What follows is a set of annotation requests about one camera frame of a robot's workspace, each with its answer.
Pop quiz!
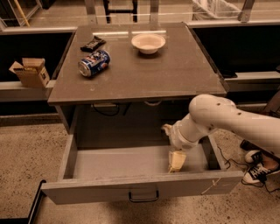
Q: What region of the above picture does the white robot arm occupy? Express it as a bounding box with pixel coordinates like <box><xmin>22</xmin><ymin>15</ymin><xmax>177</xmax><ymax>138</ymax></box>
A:
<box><xmin>162</xmin><ymin>94</ymin><xmax>280</xmax><ymax>172</ymax></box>

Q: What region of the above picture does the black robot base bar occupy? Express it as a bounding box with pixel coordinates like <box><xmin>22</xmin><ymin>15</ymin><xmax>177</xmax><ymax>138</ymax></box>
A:
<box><xmin>0</xmin><ymin>179</ymin><xmax>46</xmax><ymax>224</ymax></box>

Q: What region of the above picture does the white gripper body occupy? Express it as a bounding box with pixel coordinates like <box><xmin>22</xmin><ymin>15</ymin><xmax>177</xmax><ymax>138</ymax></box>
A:
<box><xmin>169</xmin><ymin>122</ymin><xmax>198</xmax><ymax>151</ymax></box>

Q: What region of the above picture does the blue soda can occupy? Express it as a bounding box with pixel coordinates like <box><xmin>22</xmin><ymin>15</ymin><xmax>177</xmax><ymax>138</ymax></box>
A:
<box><xmin>78</xmin><ymin>50</ymin><xmax>110</xmax><ymax>77</ymax></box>

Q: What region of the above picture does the black white sneaker rear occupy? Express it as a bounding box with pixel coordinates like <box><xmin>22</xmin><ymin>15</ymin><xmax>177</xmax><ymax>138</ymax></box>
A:
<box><xmin>244</xmin><ymin>150</ymin><xmax>263</xmax><ymax>164</ymax></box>

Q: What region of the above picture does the grey top drawer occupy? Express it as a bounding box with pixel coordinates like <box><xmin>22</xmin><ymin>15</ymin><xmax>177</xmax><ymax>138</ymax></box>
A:
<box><xmin>40</xmin><ymin>103</ymin><xmax>244</xmax><ymax>205</ymax></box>

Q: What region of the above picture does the white bowl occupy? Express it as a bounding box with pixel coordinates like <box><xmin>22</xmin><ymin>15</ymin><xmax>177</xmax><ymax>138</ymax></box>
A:
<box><xmin>131</xmin><ymin>33</ymin><xmax>165</xmax><ymax>54</ymax></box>

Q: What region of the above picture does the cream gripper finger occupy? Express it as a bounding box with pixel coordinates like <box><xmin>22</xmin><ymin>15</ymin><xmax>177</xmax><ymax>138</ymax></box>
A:
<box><xmin>168</xmin><ymin>150</ymin><xmax>186</xmax><ymax>173</ymax></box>
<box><xmin>161</xmin><ymin>123</ymin><xmax>172</xmax><ymax>136</ymax></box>

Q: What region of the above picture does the open cardboard box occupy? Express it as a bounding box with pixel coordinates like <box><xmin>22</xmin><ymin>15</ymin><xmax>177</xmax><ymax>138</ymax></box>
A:
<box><xmin>9</xmin><ymin>58</ymin><xmax>50</xmax><ymax>88</ymax></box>

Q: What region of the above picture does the black stool frame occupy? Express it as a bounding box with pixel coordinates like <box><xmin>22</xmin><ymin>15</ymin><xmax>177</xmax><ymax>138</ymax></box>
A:
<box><xmin>102</xmin><ymin>0</ymin><xmax>138</xmax><ymax>24</ymax></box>

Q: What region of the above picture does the black white sneaker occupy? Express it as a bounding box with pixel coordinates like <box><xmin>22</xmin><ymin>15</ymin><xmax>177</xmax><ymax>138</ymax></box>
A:
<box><xmin>244</xmin><ymin>150</ymin><xmax>263</xmax><ymax>164</ymax></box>
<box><xmin>242</xmin><ymin>163</ymin><xmax>280</xmax><ymax>184</ymax></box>

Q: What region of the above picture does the black floor cable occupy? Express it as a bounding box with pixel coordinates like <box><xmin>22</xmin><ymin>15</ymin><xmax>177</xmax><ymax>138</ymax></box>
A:
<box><xmin>217</xmin><ymin>145</ymin><xmax>280</xmax><ymax>194</ymax></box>

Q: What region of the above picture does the black white sneaker front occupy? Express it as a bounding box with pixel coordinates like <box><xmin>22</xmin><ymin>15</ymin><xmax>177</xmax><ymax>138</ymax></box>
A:
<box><xmin>242</xmin><ymin>163</ymin><xmax>280</xmax><ymax>184</ymax></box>

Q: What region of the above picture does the black snack packet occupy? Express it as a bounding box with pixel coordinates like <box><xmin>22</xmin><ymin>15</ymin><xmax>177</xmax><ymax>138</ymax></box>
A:
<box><xmin>80</xmin><ymin>36</ymin><xmax>106</xmax><ymax>53</ymax></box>

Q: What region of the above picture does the clear plastic bin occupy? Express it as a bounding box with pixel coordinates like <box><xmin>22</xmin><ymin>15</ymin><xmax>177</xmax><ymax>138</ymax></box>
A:
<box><xmin>192</xmin><ymin>0</ymin><xmax>241</xmax><ymax>20</ymax></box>

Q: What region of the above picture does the grey drawer cabinet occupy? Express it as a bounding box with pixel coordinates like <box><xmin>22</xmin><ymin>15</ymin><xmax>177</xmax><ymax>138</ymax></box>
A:
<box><xmin>47</xmin><ymin>22</ymin><xmax>228</xmax><ymax>150</ymax></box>

